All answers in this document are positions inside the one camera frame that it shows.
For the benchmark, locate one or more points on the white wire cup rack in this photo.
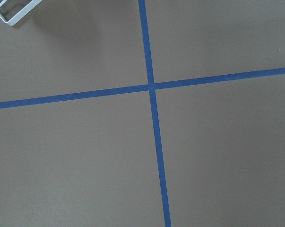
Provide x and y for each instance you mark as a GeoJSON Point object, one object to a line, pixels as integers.
{"type": "Point", "coordinates": [12, 11]}

